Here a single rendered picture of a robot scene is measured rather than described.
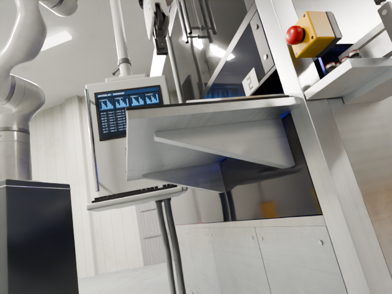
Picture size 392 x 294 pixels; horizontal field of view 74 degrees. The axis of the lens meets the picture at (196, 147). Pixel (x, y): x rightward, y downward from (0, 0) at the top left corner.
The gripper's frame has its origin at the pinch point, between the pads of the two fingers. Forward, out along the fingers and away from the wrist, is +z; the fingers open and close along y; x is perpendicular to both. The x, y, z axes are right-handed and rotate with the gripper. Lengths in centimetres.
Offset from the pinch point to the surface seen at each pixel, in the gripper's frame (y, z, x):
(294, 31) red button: -19.5, 11.2, -24.6
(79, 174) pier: 471, -72, 86
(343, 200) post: -13, 48, -29
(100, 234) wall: 470, 45, 60
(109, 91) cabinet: 90, -37, 14
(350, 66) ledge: -25.8, 24.1, -27.9
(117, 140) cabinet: 90, -5, 13
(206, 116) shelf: -8.5, 24.4, -4.8
